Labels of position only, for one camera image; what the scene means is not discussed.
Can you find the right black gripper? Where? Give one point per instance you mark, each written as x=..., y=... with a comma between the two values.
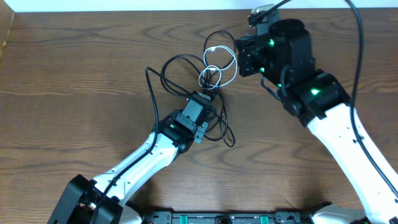
x=247, y=53

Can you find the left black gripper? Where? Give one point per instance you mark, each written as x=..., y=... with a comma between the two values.
x=208, y=111

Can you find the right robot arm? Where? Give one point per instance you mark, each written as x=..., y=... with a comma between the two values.
x=322, y=105

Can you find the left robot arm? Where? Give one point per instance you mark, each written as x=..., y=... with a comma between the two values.
x=104, y=198

